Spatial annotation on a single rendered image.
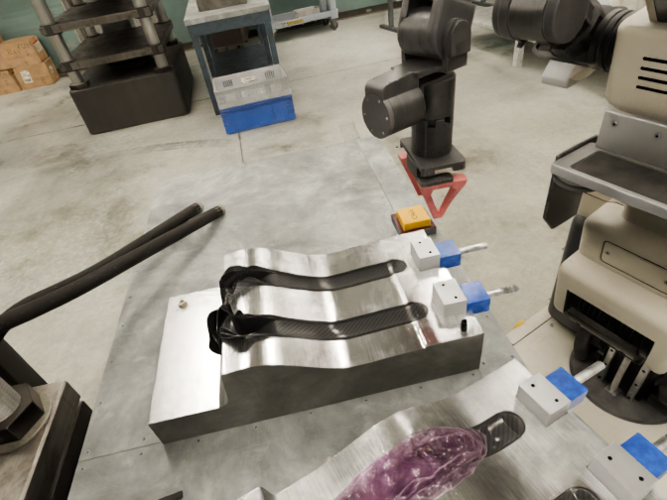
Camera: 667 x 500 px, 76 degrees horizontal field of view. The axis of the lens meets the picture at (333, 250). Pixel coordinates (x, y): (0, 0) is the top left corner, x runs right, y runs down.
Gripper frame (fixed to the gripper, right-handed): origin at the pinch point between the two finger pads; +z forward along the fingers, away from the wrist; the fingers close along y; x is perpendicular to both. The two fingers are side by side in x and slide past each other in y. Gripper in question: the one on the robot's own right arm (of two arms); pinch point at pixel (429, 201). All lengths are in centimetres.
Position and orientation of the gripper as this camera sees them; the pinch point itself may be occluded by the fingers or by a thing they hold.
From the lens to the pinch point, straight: 69.7
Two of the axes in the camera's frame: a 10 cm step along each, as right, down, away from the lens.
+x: 9.8, -2.1, 0.7
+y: 1.8, 6.1, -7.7
